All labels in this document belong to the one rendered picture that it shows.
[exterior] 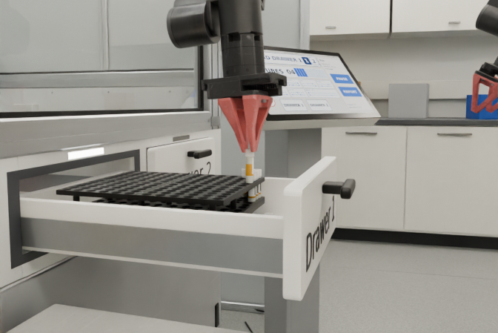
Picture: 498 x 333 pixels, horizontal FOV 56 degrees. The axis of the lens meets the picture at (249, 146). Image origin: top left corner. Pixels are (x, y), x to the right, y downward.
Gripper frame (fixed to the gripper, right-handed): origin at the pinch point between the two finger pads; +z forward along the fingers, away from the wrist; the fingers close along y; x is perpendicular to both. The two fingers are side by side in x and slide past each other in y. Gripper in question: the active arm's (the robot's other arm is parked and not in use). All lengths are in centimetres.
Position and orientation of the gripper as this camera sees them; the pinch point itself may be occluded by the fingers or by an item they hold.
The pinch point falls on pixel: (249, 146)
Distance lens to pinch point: 63.2
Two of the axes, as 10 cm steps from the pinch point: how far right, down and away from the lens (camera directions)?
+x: 3.5, -0.5, 9.4
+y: 9.3, -0.5, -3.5
